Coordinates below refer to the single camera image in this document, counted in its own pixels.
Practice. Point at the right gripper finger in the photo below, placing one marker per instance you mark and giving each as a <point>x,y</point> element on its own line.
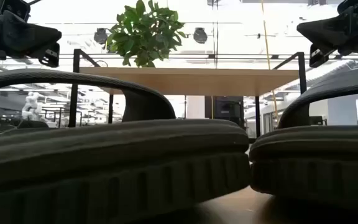
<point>334,26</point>
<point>331,40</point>

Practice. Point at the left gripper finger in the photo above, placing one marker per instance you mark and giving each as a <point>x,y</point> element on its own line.
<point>30,28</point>
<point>33,42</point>

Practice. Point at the black rubber slide sandal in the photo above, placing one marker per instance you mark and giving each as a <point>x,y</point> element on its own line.
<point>104,155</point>
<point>315,155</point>

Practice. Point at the white robot figure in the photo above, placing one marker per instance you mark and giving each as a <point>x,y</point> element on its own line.
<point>31,105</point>

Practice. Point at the round black ceiling lamp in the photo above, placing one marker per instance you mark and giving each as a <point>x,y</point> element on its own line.
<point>200,35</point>
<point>99,35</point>

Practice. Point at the green plant in black pot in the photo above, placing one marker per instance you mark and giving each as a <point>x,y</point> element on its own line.
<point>145,34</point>

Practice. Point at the black keyboard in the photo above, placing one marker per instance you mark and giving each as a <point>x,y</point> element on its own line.
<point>228,109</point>

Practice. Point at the wooden shelf black metal frame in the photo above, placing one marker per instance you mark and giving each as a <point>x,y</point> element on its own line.
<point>197,81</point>

